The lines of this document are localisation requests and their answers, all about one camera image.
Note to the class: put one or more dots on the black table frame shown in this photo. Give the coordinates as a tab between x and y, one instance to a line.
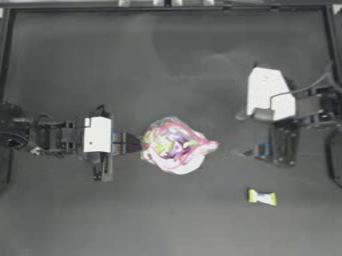
67	7

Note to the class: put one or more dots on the silver frame bracket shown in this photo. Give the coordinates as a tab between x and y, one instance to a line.
158	2
177	2
123	2
209	2

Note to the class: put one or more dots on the green white candy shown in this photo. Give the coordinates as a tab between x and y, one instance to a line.
262	197

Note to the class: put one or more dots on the clear bag with pink zip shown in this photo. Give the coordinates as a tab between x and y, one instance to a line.
178	146

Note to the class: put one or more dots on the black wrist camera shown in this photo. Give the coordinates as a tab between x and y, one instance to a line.
263	114

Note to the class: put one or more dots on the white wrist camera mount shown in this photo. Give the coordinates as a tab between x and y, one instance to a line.
267	90
98	133

